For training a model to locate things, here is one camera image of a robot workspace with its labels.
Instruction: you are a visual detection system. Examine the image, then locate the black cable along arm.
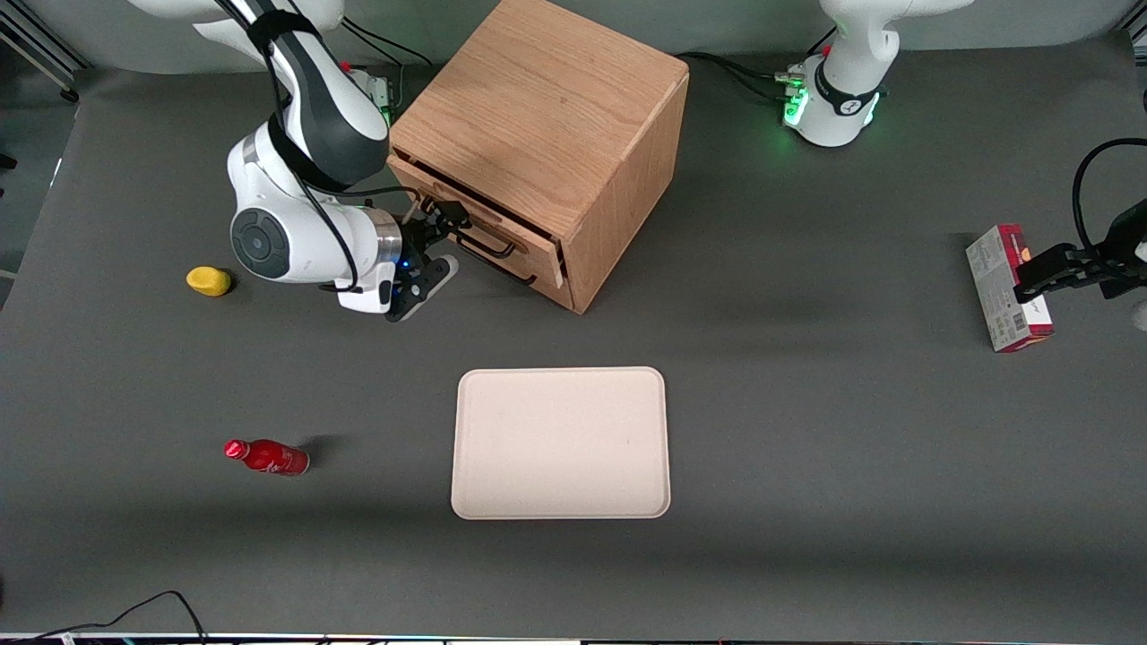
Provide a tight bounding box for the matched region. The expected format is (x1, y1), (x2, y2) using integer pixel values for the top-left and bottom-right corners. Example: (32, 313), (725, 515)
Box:
(215, 0), (422, 297)

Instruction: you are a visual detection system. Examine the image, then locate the beige rectangular tray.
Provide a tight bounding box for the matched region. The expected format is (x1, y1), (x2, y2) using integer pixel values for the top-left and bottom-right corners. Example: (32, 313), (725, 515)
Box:
(451, 365), (672, 520)

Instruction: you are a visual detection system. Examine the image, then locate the black right base cable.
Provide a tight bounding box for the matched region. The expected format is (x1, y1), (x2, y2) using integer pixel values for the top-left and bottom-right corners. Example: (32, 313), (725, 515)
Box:
(343, 15), (433, 68)

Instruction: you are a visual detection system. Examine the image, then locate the black looped wrist cable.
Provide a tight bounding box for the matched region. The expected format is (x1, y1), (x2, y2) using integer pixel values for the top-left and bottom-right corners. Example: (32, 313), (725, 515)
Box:
(1072, 137), (1147, 254)

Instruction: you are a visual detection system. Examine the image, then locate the thin black table cable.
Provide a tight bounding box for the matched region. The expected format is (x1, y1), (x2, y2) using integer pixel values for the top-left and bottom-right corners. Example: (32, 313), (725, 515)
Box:
(27, 589), (209, 645)

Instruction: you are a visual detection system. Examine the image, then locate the red plaid carton box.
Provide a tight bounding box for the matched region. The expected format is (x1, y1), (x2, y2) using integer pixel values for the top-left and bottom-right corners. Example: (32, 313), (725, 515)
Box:
(965, 223), (1056, 354)

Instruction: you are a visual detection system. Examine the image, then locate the red bottle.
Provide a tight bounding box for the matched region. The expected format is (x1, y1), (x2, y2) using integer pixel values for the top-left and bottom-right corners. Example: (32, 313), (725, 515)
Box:
(223, 438), (311, 477)

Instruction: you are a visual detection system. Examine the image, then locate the aluminium frame rail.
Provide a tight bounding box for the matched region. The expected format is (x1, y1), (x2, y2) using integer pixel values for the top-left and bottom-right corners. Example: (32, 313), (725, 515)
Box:
(0, 0), (92, 104)

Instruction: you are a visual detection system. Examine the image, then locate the wooden two-drawer cabinet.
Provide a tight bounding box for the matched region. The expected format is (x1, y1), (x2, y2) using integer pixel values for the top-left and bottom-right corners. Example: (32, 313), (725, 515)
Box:
(387, 0), (691, 314)

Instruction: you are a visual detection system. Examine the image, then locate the yellow toy lemon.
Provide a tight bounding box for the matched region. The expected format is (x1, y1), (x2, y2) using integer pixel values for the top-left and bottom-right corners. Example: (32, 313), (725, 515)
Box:
(185, 266), (233, 297)

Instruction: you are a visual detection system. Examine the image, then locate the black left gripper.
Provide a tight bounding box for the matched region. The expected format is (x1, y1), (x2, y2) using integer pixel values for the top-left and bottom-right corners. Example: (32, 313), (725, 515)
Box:
(1013, 199), (1147, 305)

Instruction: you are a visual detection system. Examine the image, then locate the wooden drawer with black handle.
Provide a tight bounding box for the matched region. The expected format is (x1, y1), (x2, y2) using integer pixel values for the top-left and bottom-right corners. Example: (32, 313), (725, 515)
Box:
(437, 224), (576, 312)
(387, 152), (565, 289)

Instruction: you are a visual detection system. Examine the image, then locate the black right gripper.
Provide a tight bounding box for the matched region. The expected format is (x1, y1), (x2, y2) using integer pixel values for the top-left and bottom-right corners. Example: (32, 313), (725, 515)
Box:
(394, 201), (472, 280)

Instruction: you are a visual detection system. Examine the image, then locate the black left base cable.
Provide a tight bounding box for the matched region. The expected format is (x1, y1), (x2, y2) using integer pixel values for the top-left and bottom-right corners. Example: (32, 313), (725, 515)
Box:
(674, 51), (807, 104)

